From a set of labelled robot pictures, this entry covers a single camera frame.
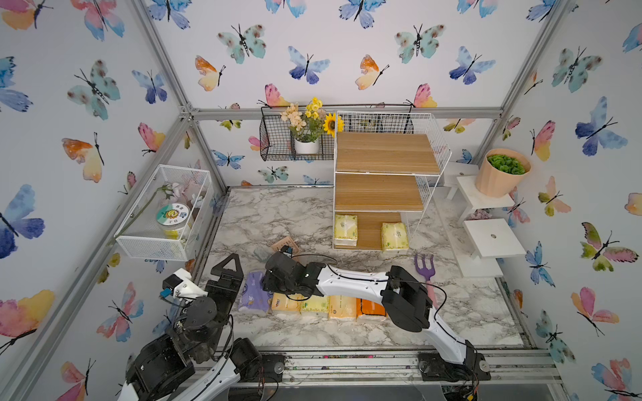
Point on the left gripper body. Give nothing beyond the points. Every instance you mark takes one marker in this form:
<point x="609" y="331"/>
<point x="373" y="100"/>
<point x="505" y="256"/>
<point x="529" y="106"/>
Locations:
<point x="221" y="302"/>

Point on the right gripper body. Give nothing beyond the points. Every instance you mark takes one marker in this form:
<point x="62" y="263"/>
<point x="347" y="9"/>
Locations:
<point x="270" y="284"/>

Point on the beige tissue pack shelf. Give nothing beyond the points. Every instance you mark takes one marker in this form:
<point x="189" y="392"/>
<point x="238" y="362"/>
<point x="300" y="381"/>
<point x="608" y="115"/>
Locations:
<point x="285" y="308"/>
<point x="342" y="308"/>

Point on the purple tissue pack bottom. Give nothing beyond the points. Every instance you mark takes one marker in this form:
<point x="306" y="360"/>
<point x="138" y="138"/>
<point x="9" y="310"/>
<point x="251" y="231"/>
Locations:
<point x="254" y="299"/>

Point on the yellow green tissue pack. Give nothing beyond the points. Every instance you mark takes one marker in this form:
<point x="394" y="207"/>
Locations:
<point x="315" y="305"/>

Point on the beige tissue pack top shelf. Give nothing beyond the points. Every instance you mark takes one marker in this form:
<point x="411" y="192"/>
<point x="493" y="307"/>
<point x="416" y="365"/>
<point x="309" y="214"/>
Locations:
<point x="342" y="308"/>

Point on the orange tissue pack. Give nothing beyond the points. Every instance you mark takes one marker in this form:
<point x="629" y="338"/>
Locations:
<point x="370" y="311"/>

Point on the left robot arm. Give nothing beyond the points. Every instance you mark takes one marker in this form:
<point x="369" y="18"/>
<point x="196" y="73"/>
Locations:
<point x="164" y="364"/>

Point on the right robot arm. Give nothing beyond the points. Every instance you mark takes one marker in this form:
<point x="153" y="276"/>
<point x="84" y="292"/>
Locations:
<point x="405" y="300"/>

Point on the white upper step shelf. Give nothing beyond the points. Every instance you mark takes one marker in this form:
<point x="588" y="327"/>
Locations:
<point x="459" y="177"/>

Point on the white step shelf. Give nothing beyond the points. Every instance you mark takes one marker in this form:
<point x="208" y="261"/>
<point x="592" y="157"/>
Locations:
<point x="493" y="238"/>
<point x="459" y="177"/>

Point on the white lower step shelf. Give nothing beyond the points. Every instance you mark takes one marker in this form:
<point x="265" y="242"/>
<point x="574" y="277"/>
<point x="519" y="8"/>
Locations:
<point x="493" y="238"/>

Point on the round green lidded jar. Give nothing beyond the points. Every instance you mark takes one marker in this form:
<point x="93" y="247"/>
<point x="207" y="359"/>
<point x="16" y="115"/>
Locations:
<point x="175" y="220"/>

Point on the artificial pink rose stem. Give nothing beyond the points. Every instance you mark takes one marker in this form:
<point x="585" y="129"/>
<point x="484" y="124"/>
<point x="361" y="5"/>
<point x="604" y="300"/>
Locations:
<point x="168" y="185"/>

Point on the purple pink garden fork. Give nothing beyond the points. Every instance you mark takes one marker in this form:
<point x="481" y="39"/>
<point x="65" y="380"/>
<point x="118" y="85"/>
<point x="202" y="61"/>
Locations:
<point x="425" y="267"/>

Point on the white pot with flowers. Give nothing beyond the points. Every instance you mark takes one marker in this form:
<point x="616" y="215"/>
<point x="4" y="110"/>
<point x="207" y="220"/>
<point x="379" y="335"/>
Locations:
<point x="307" y="127"/>

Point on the pink pot green plant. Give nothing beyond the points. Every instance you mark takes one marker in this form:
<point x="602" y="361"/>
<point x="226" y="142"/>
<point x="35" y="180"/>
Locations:
<point x="494" y="182"/>

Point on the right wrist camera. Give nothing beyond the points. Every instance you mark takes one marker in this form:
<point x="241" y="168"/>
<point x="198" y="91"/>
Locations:
<point x="287" y="250"/>

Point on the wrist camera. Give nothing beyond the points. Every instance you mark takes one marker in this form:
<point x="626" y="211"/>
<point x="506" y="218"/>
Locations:
<point x="287" y="250"/>
<point x="179" y="285"/>

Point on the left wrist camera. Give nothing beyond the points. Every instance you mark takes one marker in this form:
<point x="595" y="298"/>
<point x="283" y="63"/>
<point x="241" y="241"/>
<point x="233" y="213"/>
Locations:
<point x="179" y="285"/>

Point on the white wire wall basket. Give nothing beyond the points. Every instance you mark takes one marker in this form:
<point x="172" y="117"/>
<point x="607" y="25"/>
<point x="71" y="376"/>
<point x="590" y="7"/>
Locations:
<point x="165" y="249"/>

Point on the black wire wall basket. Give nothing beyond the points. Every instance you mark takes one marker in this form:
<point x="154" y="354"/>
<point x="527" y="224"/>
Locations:
<point x="277" y="142"/>

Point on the white wire wooden shelf rack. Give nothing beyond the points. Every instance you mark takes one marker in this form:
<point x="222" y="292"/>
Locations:
<point x="387" y="166"/>

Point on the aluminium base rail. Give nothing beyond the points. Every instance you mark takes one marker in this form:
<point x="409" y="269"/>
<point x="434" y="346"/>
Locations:
<point x="367" y="367"/>

